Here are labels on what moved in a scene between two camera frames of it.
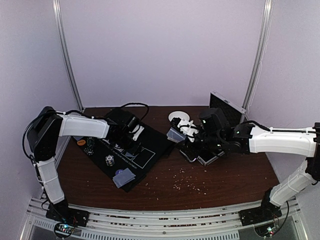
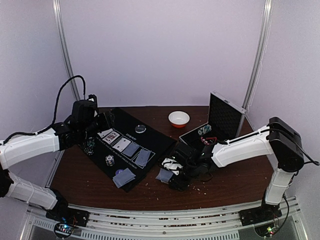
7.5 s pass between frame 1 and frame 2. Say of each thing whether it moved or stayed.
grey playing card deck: moved
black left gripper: moved
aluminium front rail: stayed
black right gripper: moved
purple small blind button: stayed
